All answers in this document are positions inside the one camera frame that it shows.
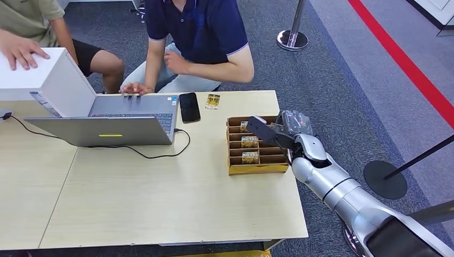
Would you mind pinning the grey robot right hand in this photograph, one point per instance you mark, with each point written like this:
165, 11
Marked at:
298, 122

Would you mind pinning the person's right hand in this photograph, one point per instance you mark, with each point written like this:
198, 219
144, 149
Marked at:
136, 88
19, 49

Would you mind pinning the person's left hand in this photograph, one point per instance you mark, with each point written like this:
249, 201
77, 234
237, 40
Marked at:
177, 64

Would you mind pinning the person's right forearm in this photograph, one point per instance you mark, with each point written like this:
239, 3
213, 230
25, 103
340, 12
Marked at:
154, 69

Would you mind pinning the person's left forearm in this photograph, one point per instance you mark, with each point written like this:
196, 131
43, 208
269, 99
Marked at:
67, 46
223, 72

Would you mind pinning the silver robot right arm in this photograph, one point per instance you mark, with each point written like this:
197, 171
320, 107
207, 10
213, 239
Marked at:
347, 191

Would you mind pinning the person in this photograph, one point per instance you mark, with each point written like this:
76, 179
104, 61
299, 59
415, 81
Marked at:
205, 32
25, 17

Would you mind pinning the cardboard slotted card holder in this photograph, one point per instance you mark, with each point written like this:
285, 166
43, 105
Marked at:
269, 159

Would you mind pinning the white box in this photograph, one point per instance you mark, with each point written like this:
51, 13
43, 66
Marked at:
46, 81

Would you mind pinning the black smartphone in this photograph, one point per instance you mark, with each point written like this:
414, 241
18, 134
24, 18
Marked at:
189, 107

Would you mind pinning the silver laptop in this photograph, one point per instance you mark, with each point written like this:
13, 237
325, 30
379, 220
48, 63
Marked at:
106, 131

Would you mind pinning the office chair base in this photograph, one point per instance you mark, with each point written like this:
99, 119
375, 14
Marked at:
142, 10

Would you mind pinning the black power adapter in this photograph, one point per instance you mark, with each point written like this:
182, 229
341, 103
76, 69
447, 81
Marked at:
6, 116

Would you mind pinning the black stanchion with round base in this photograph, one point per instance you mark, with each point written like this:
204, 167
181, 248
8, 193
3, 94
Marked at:
384, 181

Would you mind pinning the yellow bag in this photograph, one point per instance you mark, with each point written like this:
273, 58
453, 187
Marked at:
230, 254

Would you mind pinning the black stanchion pole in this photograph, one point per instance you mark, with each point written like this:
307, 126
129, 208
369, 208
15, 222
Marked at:
432, 212

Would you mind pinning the white cabinet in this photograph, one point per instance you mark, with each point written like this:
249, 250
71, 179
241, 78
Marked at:
432, 9

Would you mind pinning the black flat wrist bracket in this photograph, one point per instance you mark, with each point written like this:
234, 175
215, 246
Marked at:
266, 131

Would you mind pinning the chrome stanchion post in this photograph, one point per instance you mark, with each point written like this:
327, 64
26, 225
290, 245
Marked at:
292, 39

